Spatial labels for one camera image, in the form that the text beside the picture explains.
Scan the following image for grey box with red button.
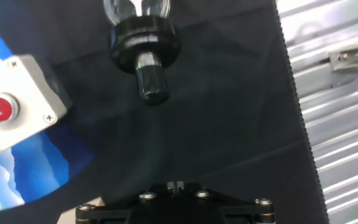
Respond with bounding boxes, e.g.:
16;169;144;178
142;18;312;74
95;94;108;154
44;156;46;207
0;54;73;155

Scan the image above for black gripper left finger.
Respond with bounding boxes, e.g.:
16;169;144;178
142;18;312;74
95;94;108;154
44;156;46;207
75;182;175;224

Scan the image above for black jar lid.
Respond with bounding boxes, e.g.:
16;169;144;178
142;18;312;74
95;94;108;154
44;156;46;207
108;14;182;106

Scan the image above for wooden cube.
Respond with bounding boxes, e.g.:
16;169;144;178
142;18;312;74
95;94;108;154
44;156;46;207
56;197;106;224

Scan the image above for black cloth with blue print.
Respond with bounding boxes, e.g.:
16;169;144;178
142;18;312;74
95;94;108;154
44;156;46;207
0;0;331;224

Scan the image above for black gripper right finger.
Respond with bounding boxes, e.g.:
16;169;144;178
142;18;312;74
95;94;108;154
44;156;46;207
177;182;276;224

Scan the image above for clear glass jar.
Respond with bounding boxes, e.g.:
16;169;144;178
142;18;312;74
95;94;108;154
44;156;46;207
103;0;172;26

